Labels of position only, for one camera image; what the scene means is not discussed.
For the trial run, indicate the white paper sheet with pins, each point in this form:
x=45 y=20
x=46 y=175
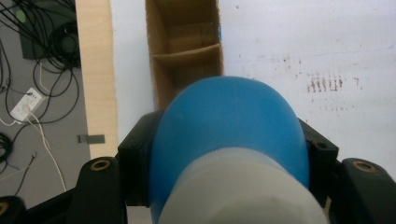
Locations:
x=311 y=40

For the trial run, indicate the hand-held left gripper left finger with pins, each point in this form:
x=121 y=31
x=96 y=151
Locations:
x=137 y=161

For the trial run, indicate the blue cardboard box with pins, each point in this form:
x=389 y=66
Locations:
x=186 y=62

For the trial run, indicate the black box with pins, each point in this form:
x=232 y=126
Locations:
x=34 y=43

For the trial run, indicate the grey tape strip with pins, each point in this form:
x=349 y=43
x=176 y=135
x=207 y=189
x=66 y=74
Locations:
x=91 y=139

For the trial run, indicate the blue bottle with white cap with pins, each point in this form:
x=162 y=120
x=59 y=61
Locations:
x=227 y=137

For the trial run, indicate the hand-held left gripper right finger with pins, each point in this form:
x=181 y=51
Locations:
x=322 y=161

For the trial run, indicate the white power adapter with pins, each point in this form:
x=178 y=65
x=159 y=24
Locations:
x=26 y=104

